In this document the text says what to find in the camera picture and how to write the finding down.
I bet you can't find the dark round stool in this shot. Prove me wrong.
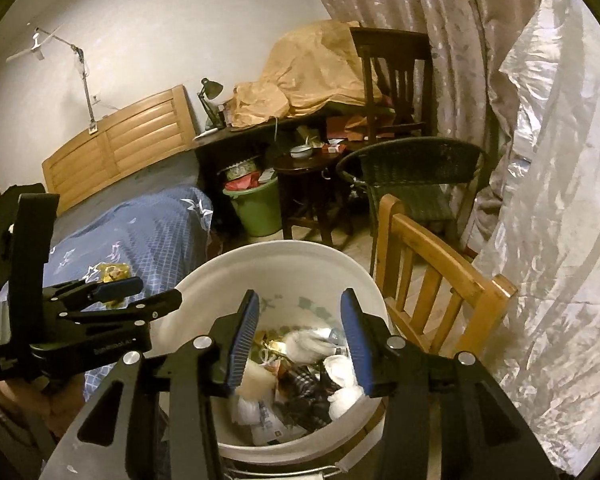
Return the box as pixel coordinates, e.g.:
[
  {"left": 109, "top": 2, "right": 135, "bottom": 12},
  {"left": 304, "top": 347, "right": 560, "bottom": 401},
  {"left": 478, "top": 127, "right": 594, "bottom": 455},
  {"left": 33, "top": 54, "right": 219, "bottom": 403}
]
[{"left": 272, "top": 152, "right": 353, "bottom": 248}]

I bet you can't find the green plastic bucket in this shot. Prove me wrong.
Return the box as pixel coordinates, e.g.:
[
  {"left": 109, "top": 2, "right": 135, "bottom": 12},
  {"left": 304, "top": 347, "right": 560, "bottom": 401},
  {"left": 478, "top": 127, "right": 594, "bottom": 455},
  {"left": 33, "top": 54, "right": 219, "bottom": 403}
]
[{"left": 222, "top": 175, "right": 282, "bottom": 238}]

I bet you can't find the white ceiling fan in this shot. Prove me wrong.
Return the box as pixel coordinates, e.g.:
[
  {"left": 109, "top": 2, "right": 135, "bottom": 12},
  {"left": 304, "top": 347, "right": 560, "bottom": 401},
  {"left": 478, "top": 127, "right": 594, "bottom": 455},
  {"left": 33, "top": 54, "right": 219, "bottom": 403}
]
[{"left": 6, "top": 22, "right": 63, "bottom": 64}]

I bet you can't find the orange cover cloth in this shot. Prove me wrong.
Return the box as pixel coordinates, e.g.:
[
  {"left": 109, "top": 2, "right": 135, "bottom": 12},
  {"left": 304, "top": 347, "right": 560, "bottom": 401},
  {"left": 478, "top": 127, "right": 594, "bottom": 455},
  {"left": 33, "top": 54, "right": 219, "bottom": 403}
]
[{"left": 228, "top": 20, "right": 386, "bottom": 128}]

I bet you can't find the dark wooden desk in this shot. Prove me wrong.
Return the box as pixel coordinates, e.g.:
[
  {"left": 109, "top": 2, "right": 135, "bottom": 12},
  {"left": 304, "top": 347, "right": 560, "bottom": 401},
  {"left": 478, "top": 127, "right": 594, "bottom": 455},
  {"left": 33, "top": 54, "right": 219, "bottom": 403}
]
[{"left": 192, "top": 105, "right": 431, "bottom": 241}]

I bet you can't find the wooden headboard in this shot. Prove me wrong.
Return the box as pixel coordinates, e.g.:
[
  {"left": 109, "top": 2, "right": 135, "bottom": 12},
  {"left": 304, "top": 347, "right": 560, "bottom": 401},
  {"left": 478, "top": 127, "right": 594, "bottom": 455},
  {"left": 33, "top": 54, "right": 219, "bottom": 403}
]
[{"left": 41, "top": 84, "right": 196, "bottom": 213}]

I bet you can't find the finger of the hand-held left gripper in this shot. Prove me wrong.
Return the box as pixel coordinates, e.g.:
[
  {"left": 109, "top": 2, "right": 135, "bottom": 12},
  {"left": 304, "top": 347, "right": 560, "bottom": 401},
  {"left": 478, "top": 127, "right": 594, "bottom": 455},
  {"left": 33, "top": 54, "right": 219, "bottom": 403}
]
[
  {"left": 60, "top": 288, "right": 182, "bottom": 328},
  {"left": 45, "top": 276, "right": 144, "bottom": 311}
]

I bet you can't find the patterned curtain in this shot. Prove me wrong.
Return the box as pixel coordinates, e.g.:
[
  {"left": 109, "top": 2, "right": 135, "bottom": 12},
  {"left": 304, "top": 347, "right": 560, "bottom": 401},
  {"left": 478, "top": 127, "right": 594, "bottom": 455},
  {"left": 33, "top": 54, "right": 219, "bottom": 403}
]
[{"left": 307, "top": 0, "right": 566, "bottom": 261}]

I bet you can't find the light wooden chair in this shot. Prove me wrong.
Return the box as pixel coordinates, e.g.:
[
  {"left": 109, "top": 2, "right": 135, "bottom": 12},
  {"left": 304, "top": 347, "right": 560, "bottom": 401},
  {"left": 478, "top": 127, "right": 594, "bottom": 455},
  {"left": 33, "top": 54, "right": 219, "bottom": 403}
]
[{"left": 370, "top": 194, "right": 518, "bottom": 361}]

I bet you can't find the black checked plastic bag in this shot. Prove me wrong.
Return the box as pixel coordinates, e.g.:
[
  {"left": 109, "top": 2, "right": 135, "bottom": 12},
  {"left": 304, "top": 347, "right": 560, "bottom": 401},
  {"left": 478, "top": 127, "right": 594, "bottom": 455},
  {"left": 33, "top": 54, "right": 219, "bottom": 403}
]
[{"left": 280, "top": 365, "right": 341, "bottom": 431}]

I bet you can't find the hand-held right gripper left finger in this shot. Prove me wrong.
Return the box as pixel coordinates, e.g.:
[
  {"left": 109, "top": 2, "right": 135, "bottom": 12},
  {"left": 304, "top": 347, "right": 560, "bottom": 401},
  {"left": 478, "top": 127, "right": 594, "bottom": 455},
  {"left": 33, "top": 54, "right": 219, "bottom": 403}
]
[{"left": 40, "top": 289, "right": 261, "bottom": 480}]

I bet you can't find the person's left hand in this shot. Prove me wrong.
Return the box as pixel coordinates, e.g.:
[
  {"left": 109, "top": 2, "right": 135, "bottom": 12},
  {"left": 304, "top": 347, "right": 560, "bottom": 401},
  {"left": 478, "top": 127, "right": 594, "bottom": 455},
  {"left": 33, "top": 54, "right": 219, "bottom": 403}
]
[{"left": 0, "top": 379, "right": 88, "bottom": 441}]

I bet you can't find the white tissue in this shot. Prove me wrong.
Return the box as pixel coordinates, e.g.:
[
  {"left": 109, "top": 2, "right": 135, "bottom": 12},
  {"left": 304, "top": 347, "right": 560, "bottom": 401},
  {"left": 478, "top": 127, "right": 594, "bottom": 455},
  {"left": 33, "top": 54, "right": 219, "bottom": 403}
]
[{"left": 325, "top": 355, "right": 356, "bottom": 383}]

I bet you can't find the yellow snack packet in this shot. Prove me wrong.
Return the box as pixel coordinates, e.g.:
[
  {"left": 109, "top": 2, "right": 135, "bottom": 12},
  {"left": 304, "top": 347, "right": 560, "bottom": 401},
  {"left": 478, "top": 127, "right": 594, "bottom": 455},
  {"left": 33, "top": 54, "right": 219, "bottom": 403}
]
[{"left": 82, "top": 262, "right": 131, "bottom": 308}]

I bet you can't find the clamp-on phone holder arm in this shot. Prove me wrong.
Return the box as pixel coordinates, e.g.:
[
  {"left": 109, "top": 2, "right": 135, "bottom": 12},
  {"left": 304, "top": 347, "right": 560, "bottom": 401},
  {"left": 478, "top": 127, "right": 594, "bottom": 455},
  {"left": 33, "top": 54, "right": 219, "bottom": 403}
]
[{"left": 52, "top": 35, "right": 101, "bottom": 136}]

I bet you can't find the white wipes packet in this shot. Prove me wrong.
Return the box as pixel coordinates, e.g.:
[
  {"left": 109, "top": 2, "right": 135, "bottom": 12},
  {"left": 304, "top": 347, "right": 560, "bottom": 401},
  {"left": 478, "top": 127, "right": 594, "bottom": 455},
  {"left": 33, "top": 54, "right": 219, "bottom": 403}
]
[{"left": 230, "top": 395, "right": 306, "bottom": 448}]

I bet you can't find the dark wooden chair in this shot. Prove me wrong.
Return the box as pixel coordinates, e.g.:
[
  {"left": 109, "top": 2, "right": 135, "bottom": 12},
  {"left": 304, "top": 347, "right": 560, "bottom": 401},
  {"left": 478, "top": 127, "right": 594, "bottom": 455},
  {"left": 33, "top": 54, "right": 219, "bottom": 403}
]
[{"left": 349, "top": 27, "right": 435, "bottom": 143}]

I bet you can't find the dark wicker chair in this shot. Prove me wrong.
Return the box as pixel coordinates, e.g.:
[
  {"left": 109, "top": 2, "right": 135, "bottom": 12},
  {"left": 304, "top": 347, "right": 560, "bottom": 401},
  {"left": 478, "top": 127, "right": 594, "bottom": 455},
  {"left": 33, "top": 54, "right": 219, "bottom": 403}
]
[{"left": 339, "top": 136, "right": 488, "bottom": 261}]

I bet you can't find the white plastic bucket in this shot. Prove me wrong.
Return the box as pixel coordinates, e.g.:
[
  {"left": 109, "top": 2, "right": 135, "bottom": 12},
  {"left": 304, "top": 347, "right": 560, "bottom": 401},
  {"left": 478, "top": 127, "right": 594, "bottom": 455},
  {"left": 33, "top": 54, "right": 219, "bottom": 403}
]
[{"left": 145, "top": 240, "right": 398, "bottom": 480}]

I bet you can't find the black desk lamp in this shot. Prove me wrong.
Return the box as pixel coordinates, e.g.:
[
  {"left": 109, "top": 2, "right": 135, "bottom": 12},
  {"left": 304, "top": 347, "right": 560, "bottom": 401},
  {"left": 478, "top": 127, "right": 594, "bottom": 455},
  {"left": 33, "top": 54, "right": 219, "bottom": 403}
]
[{"left": 196, "top": 78, "right": 227, "bottom": 131}]

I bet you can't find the dark grey bed sheet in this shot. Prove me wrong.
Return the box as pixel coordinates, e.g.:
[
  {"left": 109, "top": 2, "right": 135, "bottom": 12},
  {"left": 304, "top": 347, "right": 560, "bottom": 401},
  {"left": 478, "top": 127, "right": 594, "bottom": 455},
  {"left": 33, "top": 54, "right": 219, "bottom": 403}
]
[{"left": 45, "top": 152, "right": 203, "bottom": 246}]

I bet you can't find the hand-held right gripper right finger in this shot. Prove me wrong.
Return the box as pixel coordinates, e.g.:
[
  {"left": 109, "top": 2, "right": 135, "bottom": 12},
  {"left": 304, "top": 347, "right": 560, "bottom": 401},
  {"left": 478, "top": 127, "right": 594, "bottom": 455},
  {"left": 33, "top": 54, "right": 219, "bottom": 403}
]
[{"left": 340, "top": 287, "right": 563, "bottom": 480}]

